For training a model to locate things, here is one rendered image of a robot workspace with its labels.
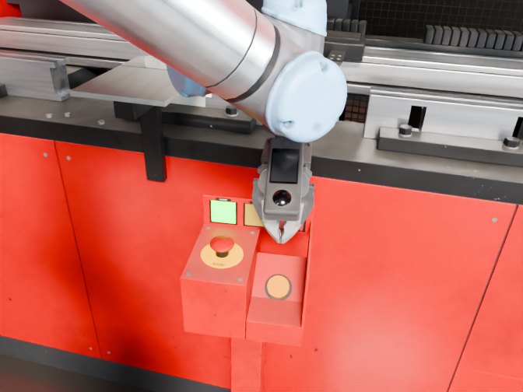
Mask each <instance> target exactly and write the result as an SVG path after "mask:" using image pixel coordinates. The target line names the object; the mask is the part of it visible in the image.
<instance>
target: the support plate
mask: <svg viewBox="0 0 523 392"><path fill-rule="evenodd" d="M122 65H127V66H122ZM122 65H119V66H118V67H116V68H113V69H111V70H110V71H108V72H105V73H104V74H102V75H99V76H97V77H96V78H94V79H91V80H90V81H88V82H85V83H83V84H82V85H80V86H77V87H75V88H74V89H71V90H69V92H70V96H78V97H85V98H92V99H99V100H112V101H119V102H126V103H138V104H145V105H152V106H159V107H165V106H167V105H168V104H169V103H171V102H172V101H173V100H175V99H176V98H177V97H179V96H180V94H179V93H178V92H177V91H176V89H175V88H174V87H173V85H172V83H171V80H170V77H169V75H168V72H167V69H166V70H160V69H161V68H158V69H152V68H144V67H145V66H146V65H145V57H141V56H138V57H136V58H133V59H132V60H130V61H127V62H125V63H124V64H122ZM129 66H135V67H129ZM136 67H142V68H136Z"/></svg>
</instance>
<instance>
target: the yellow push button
mask: <svg viewBox="0 0 523 392"><path fill-rule="evenodd" d="M267 288H268V292H269V294H270V295H271V296H272V297H274V298H277V299H280V298H283V297H284V296H286V295H287V293H288V291H289V289H290V285H289V283H288V281H287V279H286V278H284V277H283V276H280V275H277V276H274V277H272V278H270V279H269V282H268V284H267Z"/></svg>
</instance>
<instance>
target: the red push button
mask: <svg viewBox="0 0 523 392"><path fill-rule="evenodd" d="M233 245H234V242H233V239H232V238H231V237H229V236H223V235H222V236H215V237H213V238H212V239H211V241H210V247H211V248H212V249H213V250H214V251H215V252H216V256H217V257H220V258H224V257H227V256H228V255H229V250H231V249H232V248H233Z"/></svg>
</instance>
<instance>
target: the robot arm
mask: <svg viewBox="0 0 523 392"><path fill-rule="evenodd" d="M59 1H61V2H63V3H65V4H66V5H68V6H70V7H71V8H73V9H74V10H76V11H78V12H80V13H82V14H83V15H84V16H86V17H88V18H90V19H91V20H93V21H94V22H96V23H98V24H100V25H101V26H103V27H105V28H106V29H108V30H109V31H111V32H113V33H115V34H117V35H118V36H119V37H121V38H123V39H125V40H126V41H128V42H129V43H131V44H133V45H135V46H136V47H138V48H140V49H141V50H143V51H145V52H146V53H148V54H150V55H152V56H153V57H154V58H156V59H158V60H159V61H161V62H163V63H164V64H166V67H167V72H168V75H169V77H170V80H171V83H172V85H173V87H174V88H175V89H176V91H177V92H178V93H179V94H180V95H182V96H183V97H194V96H202V97H204V96H205V95H208V94H211V93H215V94H216V95H217V96H219V97H220V98H222V99H223V100H225V101H226V102H228V103H230V104H232V105H233V106H235V107H236V108H238V109H239V110H242V111H243V112H245V113H246V114H248V115H250V116H251V117H253V118H254V119H256V120H258V121H260V122H261V123H262V127H263V128H264V129H265V130H266V131H267V132H268V133H270V134H273V135H274V136H275V137H271V138H266V141H265V146H264V149H263V153H262V155H261V166H259V167H258V170H257V173H259V174H260V177H259V178H254V179H253V186H254V188H253V191H252V202H253V206H254V208H255V210H256V212H257V214H258V217H259V218H260V220H261V221H262V223H263V225H264V227H265V228H266V230H267V231H268V233H269V234H270V236H271V237H272V238H273V239H274V240H275V241H276V242H277V243H285V242H286V241H288V240H289V239H290V238H292V237H293V235H294V234H295V233H296V232H297V230H298V229H299V228H300V227H301V225H303V224H304V222H305V220H306V219H307V217H308V216H309V215H310V213H311V211H312V208H313V206H314V189H315V184H310V178H311V177H312V172H311V171H310V168H311V153H312V145H313V142H312V141H314V140H317V139H319V138H320V137H322V136H323V135H325V134H326V133H328V132H329V131H330V130H331V129H332V128H333V127H334V126H335V122H337V121H338V120H339V116H340V115H341V114H342V112H343V109H344V107H345V104H346V97H347V85H346V79H345V76H344V74H343V72H342V70H341V68H340V67H339V66H338V65H337V64H336V63H335V62H333V61H331V60H329V59H327V58H324V56H323V51H324V43H325V37H326V35H327V33H326V23H327V14H326V9H327V5H326V1H325V0H264V1H263V7H262V8H261V11H262V12H263V14H261V13H260V12H259V11H257V10H256V9H255V8H254V7H253V6H251V5H250V4H249V3H248V2H246V1H245V0H59ZM305 145H309V146H310V148H308V147H306V146H305ZM279 221H285V222H284V227H283V228H284V230H283V231H282V235H281V230H280V229H279Z"/></svg>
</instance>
